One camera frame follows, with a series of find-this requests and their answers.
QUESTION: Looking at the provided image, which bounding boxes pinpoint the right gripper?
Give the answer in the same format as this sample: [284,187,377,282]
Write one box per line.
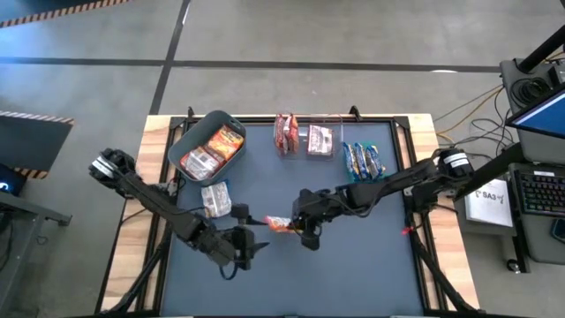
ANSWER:
[286,187,341,252]

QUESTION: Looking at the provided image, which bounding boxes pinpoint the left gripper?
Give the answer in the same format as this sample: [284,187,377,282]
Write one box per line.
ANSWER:
[207,202,272,271]

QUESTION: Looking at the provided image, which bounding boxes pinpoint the blue Maruchan ramen pack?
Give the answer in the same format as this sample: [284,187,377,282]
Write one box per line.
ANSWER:
[355,141,374,180]
[365,143,388,178]
[200,179,233,219]
[342,141,361,182]

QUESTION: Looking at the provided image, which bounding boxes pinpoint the red Maruchan ramen pack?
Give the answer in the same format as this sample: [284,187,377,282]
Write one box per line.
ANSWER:
[306,124,335,156]
[284,113,300,155]
[274,113,288,156]

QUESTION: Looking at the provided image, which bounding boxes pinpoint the clear plastic bin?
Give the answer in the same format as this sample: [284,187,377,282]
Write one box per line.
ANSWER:
[273,112,348,161]

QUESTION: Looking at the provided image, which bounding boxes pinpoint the green translucent plastic bin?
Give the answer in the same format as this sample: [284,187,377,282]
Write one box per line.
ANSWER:
[342,140,389,183]

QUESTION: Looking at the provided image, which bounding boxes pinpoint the dark grey plastic bin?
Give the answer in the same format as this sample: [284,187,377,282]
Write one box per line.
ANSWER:
[167,110,247,186]

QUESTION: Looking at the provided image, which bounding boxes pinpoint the white SA3 sign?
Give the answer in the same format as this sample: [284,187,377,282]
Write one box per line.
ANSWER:
[465,176,516,229]

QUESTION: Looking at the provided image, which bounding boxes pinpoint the black cart beam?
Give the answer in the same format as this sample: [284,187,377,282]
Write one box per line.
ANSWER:
[454,141,526,200]

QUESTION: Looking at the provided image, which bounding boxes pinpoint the grey side desk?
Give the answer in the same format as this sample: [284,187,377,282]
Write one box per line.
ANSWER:
[0,189,74,310]

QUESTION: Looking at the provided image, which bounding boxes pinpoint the black hazard-striped cart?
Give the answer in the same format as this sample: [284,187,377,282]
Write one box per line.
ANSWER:
[0,110,75,180]
[0,0,132,28]

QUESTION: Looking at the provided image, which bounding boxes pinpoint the backlit black keyboard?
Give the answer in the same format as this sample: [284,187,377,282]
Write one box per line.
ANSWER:
[514,170,565,218]

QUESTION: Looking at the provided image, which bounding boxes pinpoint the grey workstation cart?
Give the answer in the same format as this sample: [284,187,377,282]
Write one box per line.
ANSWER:
[498,57,565,266]

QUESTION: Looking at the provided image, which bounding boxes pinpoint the black device with light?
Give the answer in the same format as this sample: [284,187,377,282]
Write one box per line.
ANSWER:
[0,163,28,198]

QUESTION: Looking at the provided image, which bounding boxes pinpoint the dark computer mouse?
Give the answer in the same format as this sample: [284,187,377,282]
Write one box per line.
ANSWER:
[550,217,565,245]

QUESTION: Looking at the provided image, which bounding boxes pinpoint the computer monitor blue screen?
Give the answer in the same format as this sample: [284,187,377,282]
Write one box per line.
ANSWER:
[505,83,565,140]

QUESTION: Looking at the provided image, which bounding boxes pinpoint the black monitor pole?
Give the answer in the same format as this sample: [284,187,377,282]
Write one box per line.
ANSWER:
[518,26,565,74]

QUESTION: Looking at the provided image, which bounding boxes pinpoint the blue-black camera cable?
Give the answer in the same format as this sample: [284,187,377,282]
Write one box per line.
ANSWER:
[218,260,242,282]

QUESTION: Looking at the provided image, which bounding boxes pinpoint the black metal table frame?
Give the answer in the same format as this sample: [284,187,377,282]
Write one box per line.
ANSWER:
[94,104,482,318]

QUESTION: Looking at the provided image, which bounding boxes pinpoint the yellow floor cable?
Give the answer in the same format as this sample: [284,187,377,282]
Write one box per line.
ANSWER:
[434,86,507,147]

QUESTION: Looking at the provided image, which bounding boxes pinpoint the black floor cable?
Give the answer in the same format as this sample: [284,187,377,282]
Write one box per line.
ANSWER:
[441,86,520,158]

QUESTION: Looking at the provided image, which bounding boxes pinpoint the coiled black cable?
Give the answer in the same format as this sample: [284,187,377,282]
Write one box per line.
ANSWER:
[509,77,553,105]

